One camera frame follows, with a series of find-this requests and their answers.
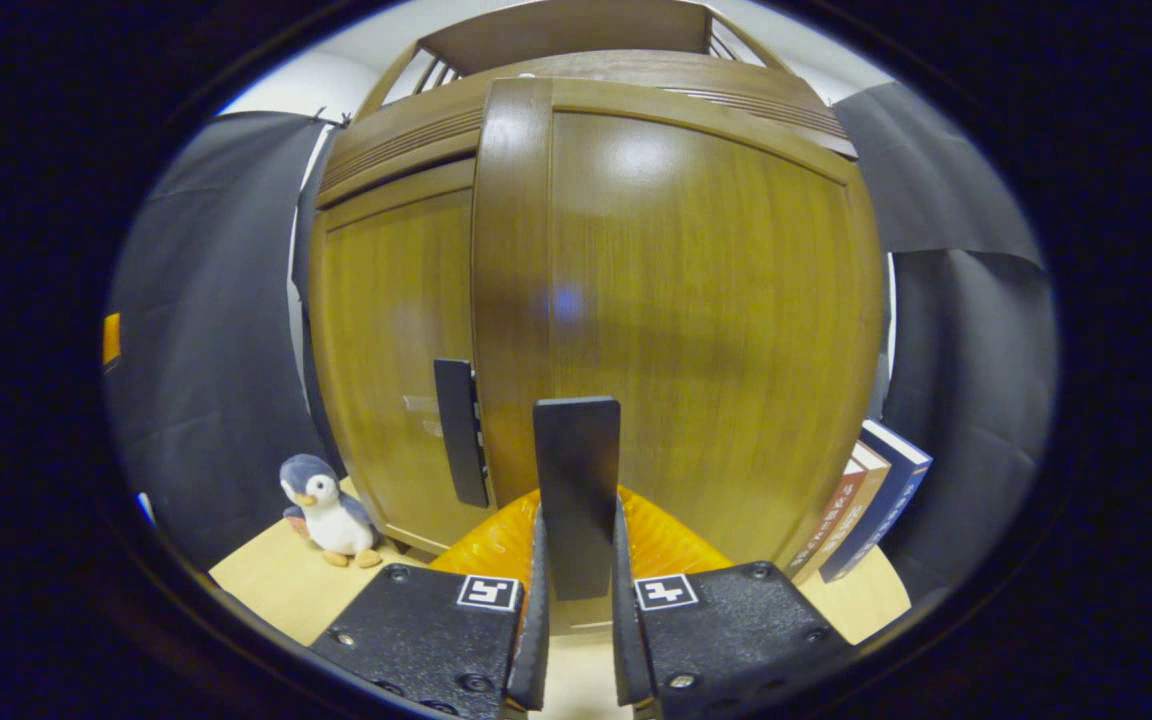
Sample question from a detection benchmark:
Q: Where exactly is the dark blue book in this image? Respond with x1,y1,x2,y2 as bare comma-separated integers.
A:
821,420,934,584

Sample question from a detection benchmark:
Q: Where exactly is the red-brown book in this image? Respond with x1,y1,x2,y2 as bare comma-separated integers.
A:
786,460,867,576

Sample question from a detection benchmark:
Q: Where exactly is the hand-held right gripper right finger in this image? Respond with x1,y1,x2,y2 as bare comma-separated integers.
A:
611,485,857,720

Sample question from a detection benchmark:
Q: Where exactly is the black door handle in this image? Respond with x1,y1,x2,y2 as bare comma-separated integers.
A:
534,397,622,601
434,358,490,508

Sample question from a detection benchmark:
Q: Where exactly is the wooden double-door shoe cabinet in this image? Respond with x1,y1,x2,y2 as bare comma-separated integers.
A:
308,0,885,641

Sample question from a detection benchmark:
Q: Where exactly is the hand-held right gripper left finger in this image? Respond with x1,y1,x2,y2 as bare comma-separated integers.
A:
311,488,549,720

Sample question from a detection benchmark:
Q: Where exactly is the black backdrop cloth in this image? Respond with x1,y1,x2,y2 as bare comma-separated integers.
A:
104,82,1062,601

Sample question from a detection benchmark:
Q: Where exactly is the wooden cabinet drawer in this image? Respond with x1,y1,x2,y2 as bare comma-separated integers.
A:
316,50,857,209

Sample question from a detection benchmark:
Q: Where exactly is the penguin plush toy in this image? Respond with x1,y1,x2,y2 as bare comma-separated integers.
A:
279,454,384,569

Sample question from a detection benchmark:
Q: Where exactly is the wooden shoe cabinet door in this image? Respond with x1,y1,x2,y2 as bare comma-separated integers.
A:
471,78,885,636
311,160,497,556

